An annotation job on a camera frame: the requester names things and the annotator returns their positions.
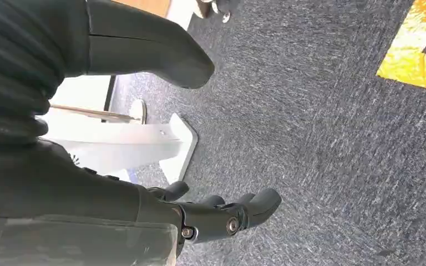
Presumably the thin rod with round disc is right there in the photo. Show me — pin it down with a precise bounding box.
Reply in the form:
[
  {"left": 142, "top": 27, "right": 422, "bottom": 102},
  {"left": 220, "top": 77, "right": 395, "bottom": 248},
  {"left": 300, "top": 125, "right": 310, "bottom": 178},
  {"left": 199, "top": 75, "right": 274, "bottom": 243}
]
[{"left": 49, "top": 98, "right": 148, "bottom": 125}]

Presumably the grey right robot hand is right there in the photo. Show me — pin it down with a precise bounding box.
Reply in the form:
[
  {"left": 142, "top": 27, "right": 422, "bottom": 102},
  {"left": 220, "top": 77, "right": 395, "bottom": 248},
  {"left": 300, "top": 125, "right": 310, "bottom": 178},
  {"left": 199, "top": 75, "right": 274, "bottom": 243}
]
[{"left": 0, "top": 0, "right": 283, "bottom": 266}]

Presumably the white metal stand base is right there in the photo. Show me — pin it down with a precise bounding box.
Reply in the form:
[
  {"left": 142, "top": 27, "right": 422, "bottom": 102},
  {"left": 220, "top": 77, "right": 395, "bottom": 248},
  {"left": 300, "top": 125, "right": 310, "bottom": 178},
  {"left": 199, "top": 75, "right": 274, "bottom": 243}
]
[{"left": 36, "top": 75, "right": 199, "bottom": 185}]

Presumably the wide yellow floor tape corner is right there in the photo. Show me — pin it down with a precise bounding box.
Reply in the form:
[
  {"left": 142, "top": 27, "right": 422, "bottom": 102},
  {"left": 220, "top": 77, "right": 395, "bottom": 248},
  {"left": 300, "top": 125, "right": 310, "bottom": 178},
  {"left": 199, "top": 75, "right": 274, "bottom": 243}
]
[{"left": 376, "top": 0, "right": 426, "bottom": 93}]

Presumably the ribbed grey right arm sleeve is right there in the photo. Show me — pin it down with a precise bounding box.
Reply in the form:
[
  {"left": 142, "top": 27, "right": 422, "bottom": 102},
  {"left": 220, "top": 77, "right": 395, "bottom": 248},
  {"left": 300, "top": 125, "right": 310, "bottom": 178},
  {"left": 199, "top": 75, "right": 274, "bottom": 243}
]
[{"left": 0, "top": 0, "right": 90, "bottom": 151}]

